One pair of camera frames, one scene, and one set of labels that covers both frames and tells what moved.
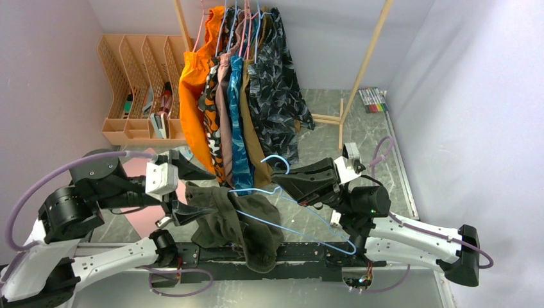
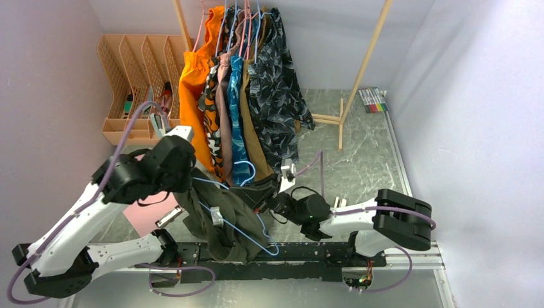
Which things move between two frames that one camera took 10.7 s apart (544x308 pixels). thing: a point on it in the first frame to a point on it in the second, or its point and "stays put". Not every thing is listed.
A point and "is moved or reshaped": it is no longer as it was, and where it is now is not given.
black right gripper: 306,183 to 260,194
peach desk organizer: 141,74 stays put
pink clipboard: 144,219 stays put
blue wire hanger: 281,190 is moved or reshaped
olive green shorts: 251,222 stays put
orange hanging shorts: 192,65 stays put
